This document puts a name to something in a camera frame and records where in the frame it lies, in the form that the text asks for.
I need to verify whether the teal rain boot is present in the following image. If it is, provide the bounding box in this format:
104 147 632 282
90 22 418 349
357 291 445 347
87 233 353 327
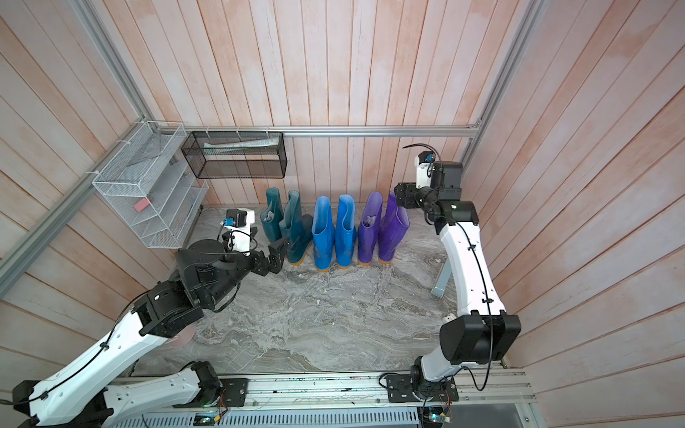
278 191 313 266
260 187 283 243

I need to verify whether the purple rain boot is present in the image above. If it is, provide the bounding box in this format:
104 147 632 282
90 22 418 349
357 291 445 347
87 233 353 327
358 192 384 266
378 191 410 264

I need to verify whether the blue rain boot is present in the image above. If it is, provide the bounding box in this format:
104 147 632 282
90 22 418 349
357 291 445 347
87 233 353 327
311 196 335 271
335 194 356 269

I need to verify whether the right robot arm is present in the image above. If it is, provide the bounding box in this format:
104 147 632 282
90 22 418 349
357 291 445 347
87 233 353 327
394 152 522 401

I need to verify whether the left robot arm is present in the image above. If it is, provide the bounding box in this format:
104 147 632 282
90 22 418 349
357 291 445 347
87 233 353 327
4 238 289 427

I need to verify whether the light blue box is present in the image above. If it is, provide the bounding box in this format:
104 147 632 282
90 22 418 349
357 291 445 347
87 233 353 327
432 260 452 298

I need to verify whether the paper in black basket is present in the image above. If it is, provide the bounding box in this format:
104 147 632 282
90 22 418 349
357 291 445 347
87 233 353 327
203 137 280 155

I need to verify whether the pink eraser block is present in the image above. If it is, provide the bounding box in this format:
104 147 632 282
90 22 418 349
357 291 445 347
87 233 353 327
133 197 151 212

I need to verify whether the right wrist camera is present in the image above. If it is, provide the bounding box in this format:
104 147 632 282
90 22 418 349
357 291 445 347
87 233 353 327
415 151 435 188

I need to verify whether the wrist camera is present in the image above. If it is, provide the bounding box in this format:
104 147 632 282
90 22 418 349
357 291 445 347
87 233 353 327
415 151 435 188
219 208 255 254

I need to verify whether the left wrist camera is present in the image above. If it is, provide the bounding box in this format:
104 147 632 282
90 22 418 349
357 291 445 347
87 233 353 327
219 208 255 254

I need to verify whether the black mesh wall basket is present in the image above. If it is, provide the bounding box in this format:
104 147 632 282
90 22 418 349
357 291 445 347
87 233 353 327
181 130 288 179

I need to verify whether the white wire wall shelf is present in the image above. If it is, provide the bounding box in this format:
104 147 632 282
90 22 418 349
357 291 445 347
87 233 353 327
93 121 208 250

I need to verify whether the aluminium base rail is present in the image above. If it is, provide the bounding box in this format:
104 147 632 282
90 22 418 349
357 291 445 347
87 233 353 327
106 368 542 423

